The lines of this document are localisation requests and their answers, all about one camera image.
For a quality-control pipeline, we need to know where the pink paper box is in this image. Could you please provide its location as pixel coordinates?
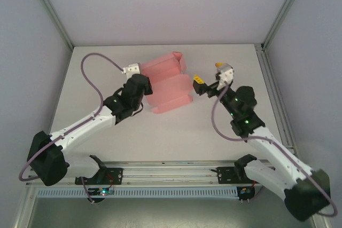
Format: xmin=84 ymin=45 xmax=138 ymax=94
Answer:
xmin=140 ymin=51 xmax=193 ymax=115

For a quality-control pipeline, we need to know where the small circuit board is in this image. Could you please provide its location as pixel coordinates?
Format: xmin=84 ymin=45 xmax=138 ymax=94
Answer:
xmin=238 ymin=186 xmax=257 ymax=202

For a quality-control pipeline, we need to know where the circuit board with green light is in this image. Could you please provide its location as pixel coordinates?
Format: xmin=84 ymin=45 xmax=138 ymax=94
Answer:
xmin=87 ymin=187 xmax=115 ymax=205

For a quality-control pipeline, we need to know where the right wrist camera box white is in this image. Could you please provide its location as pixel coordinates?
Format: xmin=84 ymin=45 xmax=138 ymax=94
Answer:
xmin=215 ymin=67 xmax=236 ymax=91

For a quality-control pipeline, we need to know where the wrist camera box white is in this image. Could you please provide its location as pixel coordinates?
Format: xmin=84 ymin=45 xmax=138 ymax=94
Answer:
xmin=122 ymin=62 xmax=141 ymax=75
xmin=215 ymin=67 xmax=236 ymax=91

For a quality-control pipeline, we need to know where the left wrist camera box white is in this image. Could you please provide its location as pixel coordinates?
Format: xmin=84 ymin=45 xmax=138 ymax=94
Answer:
xmin=122 ymin=62 xmax=141 ymax=75

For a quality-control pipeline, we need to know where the aluminium side rail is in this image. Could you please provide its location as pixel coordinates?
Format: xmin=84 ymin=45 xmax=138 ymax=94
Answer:
xmin=254 ymin=43 xmax=297 ymax=154

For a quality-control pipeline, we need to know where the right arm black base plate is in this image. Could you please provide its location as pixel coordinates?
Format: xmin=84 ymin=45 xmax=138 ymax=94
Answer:
xmin=214 ymin=166 xmax=246 ymax=185

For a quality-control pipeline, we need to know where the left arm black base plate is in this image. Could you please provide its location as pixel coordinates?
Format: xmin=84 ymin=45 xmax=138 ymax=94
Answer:
xmin=74 ymin=167 xmax=125 ymax=186

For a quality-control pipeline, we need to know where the aluminium frame post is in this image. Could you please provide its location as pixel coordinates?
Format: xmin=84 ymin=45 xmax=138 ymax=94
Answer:
xmin=26 ymin=0 xmax=74 ymax=50
xmin=261 ymin=0 xmax=312 ymax=51

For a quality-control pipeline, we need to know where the aluminium mounting rail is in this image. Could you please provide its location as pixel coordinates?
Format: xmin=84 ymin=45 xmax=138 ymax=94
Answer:
xmin=26 ymin=160 xmax=294 ymax=186

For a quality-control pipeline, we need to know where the white slotted cable duct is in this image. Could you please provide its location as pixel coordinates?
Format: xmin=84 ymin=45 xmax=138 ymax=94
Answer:
xmin=36 ymin=187 xmax=239 ymax=198

